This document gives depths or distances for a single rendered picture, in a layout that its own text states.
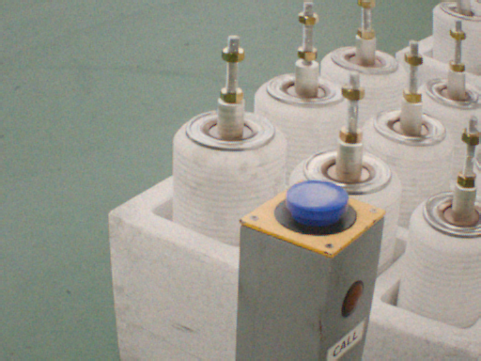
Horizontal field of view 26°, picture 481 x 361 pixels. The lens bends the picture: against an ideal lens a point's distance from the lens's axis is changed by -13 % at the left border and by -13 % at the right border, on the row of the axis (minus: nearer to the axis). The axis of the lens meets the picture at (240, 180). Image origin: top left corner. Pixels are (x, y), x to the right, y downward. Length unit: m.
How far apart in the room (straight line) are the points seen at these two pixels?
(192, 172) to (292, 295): 0.26
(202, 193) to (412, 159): 0.19
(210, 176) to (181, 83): 0.79
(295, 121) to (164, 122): 0.59
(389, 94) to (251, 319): 0.44
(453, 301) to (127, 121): 0.85
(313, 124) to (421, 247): 0.23
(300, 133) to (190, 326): 0.20
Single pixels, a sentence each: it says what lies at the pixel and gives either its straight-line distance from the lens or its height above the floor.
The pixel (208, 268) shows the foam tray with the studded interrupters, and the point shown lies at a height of 0.17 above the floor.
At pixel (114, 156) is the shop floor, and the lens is 1.51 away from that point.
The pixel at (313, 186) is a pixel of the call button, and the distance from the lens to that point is 0.73.
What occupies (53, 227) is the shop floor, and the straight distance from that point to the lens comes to 1.35.
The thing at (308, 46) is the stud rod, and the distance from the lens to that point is 1.05.
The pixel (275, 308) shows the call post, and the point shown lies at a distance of 0.74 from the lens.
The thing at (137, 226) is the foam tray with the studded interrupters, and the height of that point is 0.18.
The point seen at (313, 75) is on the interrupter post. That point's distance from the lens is 1.06.
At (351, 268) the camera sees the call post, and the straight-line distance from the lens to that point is 0.72.
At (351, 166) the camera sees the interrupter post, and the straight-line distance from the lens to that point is 0.91.
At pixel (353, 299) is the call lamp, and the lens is 0.74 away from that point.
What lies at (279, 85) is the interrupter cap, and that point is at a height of 0.25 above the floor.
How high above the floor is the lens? 0.67
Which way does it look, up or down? 27 degrees down
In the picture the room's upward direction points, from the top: 2 degrees clockwise
